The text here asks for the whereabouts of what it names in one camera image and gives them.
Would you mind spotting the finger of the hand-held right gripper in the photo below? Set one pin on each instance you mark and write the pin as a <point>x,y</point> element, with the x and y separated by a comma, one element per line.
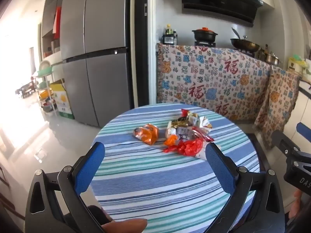
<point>281,142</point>
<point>305,129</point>

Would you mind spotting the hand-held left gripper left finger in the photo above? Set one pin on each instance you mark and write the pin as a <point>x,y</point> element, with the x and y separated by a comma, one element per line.
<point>90,167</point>

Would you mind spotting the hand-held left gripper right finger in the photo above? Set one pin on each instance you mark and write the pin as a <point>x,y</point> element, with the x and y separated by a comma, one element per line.
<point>220,170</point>

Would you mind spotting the red plastic package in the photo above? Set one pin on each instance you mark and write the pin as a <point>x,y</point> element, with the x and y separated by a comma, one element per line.
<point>189,148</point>

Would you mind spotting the orange snack wrapper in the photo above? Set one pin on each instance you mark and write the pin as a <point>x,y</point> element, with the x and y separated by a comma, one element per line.
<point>145,134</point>

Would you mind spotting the person's right hand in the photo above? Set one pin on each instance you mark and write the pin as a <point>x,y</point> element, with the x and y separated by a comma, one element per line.
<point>296,205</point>

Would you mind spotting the person's left hand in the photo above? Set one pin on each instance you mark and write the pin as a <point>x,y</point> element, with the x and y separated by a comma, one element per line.
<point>126,227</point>

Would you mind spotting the small printed cloth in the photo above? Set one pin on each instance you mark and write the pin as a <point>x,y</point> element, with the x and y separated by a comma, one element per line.
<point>277,106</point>

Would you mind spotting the clear red wrapper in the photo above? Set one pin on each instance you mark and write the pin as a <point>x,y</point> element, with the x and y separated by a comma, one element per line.
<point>205,136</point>

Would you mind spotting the white purple wrapper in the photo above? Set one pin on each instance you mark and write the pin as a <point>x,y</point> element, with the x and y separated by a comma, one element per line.
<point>184,133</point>

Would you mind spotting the small orange wrapper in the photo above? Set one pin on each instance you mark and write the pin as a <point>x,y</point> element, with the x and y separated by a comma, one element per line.
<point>171,140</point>

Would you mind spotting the round striped-cloth table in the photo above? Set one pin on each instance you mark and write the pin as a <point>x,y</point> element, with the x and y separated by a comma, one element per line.
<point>150,174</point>

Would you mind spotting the dark gold wrapper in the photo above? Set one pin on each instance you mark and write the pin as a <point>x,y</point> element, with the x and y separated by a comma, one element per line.
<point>178,121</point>

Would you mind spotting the yellow cloth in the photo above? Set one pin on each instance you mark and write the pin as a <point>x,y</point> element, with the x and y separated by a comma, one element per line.
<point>305,63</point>

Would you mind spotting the white container green lid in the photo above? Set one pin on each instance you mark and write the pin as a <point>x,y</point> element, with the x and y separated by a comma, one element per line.
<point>294,64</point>

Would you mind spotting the yellow green cardboard box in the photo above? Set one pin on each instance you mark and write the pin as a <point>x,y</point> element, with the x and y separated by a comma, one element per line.
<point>62,99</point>

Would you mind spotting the steel pot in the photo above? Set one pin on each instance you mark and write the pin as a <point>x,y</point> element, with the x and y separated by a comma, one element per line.
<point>272,58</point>

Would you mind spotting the white storage rack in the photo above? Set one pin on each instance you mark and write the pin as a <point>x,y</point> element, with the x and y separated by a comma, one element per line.
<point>49,94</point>

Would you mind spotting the large printed cloth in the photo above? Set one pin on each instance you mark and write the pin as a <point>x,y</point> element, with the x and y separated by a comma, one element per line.
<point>206,82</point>

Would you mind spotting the dark wooden furniture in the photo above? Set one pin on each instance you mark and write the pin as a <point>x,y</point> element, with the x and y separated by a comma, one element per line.
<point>25,87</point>

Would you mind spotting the dark wok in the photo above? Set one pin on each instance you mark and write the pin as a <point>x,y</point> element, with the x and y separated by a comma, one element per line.
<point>245,45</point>

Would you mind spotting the green basin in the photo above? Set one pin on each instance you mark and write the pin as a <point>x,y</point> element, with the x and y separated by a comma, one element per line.
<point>45,72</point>

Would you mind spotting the metal spatula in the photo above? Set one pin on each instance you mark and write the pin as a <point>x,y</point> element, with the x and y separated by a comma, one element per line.
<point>234,32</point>

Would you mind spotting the black gas stove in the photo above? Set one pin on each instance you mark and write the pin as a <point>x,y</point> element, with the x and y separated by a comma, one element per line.
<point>205,43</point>

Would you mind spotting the grey refrigerator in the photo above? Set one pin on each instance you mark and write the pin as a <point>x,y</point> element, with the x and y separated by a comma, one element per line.
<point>97,41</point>

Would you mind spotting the black pot with orange lid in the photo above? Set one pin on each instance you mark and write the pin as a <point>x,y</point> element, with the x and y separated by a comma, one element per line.
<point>205,34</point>

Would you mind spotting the red paper bag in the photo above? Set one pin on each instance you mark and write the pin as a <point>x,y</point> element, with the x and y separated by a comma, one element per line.
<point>57,24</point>

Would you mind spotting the black range hood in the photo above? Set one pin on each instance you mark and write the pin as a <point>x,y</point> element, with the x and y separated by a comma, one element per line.
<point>218,2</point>

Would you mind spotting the black door frame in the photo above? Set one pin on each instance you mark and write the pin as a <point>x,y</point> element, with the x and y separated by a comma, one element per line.
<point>141,53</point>

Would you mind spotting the grey wall shelf unit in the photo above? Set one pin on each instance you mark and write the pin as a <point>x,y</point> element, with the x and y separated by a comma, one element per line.
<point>47,48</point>

